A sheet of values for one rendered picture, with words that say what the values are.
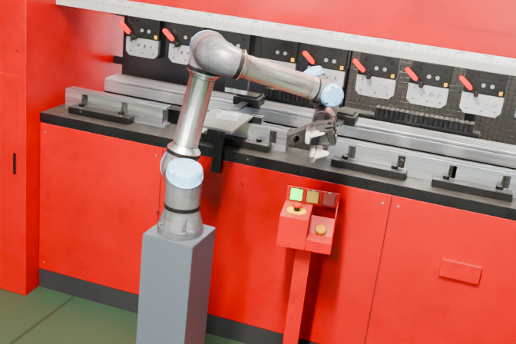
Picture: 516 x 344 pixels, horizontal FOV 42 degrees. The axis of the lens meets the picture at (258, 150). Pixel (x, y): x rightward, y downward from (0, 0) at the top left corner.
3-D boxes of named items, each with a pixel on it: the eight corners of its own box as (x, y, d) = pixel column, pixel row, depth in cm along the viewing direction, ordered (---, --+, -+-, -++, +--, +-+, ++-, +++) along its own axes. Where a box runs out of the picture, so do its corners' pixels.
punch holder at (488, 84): (458, 111, 253) (467, 68, 248) (458, 107, 261) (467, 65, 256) (499, 118, 250) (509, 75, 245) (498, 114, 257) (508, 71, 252)
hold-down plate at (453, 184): (431, 186, 260) (431, 178, 259) (431, 181, 265) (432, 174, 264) (511, 202, 253) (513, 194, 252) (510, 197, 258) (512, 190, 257)
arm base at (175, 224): (190, 244, 212) (193, 216, 209) (148, 233, 217) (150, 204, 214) (210, 227, 226) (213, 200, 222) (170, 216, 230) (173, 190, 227)
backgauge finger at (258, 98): (220, 110, 290) (222, 99, 288) (239, 99, 314) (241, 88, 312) (247, 115, 287) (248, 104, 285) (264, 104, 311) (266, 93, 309)
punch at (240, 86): (223, 91, 283) (226, 69, 280) (225, 90, 285) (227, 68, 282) (246, 95, 281) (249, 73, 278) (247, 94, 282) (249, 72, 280)
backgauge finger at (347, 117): (319, 129, 279) (321, 117, 277) (332, 116, 303) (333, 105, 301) (348, 134, 276) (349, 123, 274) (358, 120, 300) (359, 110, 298)
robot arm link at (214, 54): (207, 36, 197) (352, 84, 213) (201, 31, 207) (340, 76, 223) (195, 73, 200) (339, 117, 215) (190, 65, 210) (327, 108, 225)
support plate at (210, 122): (189, 125, 262) (189, 122, 262) (213, 110, 286) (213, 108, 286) (232, 133, 258) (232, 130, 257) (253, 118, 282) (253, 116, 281)
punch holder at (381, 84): (354, 93, 263) (360, 51, 258) (357, 89, 271) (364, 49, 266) (392, 100, 260) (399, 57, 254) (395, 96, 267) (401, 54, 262)
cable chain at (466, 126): (374, 115, 306) (375, 107, 304) (375, 113, 311) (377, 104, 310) (472, 133, 295) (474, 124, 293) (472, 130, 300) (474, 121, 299)
